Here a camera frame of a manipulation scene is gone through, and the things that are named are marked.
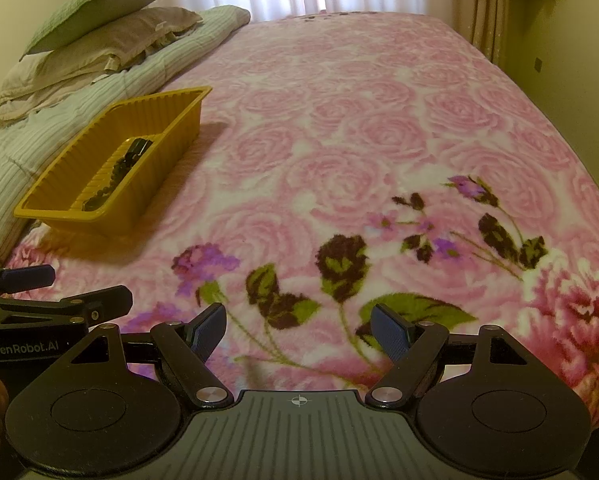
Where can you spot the green striped quilt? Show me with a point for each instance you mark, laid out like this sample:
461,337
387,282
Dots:
39,135

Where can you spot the beige pillow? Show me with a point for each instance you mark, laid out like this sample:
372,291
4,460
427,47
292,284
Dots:
89,55

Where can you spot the striped beige drape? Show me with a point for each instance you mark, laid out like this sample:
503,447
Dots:
489,15

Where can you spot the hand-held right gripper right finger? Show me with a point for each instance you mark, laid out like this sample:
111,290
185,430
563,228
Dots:
389,335

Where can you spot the yellow plastic tray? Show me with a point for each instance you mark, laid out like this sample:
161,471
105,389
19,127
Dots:
144,130

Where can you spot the black mesh band wristwatch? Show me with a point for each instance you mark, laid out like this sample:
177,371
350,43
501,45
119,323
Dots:
138,146

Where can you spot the green pillow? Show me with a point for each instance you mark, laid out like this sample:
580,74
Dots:
99,5

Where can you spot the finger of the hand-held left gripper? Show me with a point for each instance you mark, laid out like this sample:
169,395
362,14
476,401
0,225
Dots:
99,300
24,277

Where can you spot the pink floral blanket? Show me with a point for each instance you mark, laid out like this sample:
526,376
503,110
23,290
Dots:
379,135

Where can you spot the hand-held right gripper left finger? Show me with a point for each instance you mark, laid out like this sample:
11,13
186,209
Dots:
207,332

